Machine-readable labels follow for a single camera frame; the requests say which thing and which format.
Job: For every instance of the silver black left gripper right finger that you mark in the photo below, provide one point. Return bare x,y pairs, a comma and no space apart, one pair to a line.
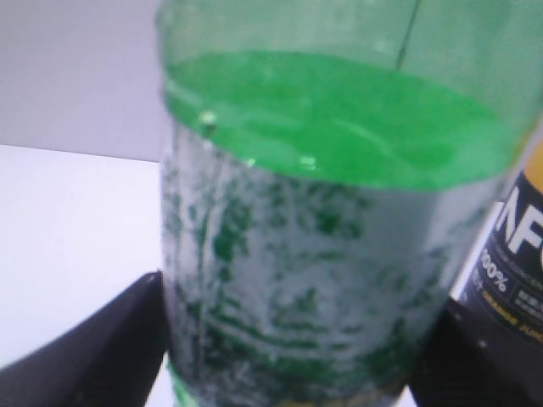
470,362

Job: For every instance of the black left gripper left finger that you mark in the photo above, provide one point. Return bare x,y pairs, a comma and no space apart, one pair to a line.
110,359

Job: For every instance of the green sprite bottle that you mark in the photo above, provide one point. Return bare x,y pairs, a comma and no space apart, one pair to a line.
328,167

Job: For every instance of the orange juice bottle white cap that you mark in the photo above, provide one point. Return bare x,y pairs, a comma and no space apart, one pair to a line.
502,278

